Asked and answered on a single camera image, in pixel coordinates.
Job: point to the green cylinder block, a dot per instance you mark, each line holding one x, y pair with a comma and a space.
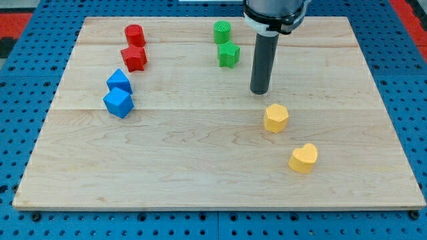
221, 31

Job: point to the blue cube block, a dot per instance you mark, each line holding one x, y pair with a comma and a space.
118, 102

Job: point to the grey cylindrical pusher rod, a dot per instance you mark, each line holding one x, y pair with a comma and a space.
264, 55

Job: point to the red cylinder block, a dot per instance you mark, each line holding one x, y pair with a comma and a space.
135, 35

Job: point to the yellow heart block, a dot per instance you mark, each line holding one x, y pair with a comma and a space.
303, 159

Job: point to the green star block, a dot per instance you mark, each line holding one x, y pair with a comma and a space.
228, 54

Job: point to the yellow hexagon block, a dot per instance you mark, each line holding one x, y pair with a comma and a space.
275, 118

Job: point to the wooden board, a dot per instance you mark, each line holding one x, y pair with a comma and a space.
195, 138

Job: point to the blue triangular block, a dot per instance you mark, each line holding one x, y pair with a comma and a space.
119, 80

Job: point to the red star block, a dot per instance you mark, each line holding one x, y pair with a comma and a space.
134, 58

